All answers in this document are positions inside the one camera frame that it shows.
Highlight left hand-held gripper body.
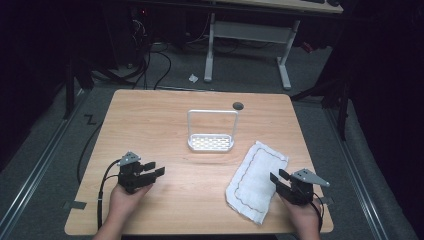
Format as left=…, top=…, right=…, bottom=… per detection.
left=116, top=151, right=150, bottom=195

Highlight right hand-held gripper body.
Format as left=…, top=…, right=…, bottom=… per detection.
left=275, top=167, right=331, bottom=207

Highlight white towel with dark stitching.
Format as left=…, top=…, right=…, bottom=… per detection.
left=225, top=140, right=290, bottom=225

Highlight white rack with tall frame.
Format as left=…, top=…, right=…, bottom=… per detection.
left=186, top=108, right=240, bottom=153

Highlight person's left hand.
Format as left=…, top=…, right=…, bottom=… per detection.
left=107, top=183, right=154, bottom=218

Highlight person's right hand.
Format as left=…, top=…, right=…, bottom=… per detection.
left=278, top=194, right=324, bottom=232

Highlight black metal stand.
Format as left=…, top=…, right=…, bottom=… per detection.
left=62, top=54, right=96, bottom=121
left=289, top=74, right=352, bottom=142

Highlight white desk with metal legs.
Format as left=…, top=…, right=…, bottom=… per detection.
left=203, top=0, right=345, bottom=91

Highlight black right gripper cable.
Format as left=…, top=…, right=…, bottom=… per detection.
left=310, top=191, right=326, bottom=233

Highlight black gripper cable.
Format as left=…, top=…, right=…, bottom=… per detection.
left=310, top=191, right=326, bottom=233
left=96, top=158, right=122, bottom=232

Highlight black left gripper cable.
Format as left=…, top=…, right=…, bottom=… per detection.
left=96, top=158, right=122, bottom=232

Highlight thin black cable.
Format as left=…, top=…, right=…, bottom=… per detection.
left=76, top=122, right=104, bottom=185

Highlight metal floor rail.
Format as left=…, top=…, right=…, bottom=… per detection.
left=323, top=107, right=390, bottom=240
left=0, top=89, right=88, bottom=232

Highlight black floor cables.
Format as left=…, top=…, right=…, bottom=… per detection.
left=131, top=19, right=173, bottom=91

